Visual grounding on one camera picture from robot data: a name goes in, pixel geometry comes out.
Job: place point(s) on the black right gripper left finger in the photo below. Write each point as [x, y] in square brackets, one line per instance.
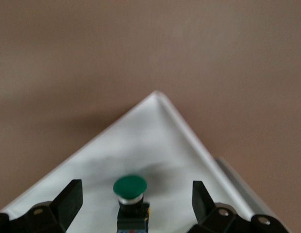
[65, 206]

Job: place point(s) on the green mushroom push button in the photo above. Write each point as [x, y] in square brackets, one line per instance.
[129, 187]

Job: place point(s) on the white plastic drawer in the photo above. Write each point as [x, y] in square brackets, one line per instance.
[140, 136]

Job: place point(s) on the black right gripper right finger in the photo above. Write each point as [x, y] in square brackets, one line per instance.
[204, 206]

